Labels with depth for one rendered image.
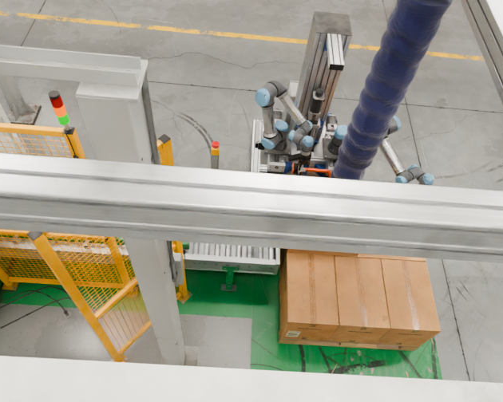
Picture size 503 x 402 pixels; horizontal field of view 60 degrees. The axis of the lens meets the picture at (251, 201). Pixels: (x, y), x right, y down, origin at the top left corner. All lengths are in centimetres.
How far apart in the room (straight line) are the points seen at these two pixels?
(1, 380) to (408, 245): 63
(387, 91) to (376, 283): 180
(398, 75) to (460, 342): 278
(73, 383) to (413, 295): 342
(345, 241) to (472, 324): 390
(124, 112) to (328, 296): 271
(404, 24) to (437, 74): 449
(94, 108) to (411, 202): 81
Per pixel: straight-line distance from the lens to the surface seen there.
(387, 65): 241
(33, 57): 131
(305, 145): 326
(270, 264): 357
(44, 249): 214
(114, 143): 130
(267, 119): 333
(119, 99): 117
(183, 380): 58
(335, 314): 356
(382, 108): 257
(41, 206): 78
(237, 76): 588
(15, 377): 62
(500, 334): 474
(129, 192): 71
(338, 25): 328
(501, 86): 151
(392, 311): 372
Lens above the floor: 378
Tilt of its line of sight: 56 degrees down
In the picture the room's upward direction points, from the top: 8 degrees clockwise
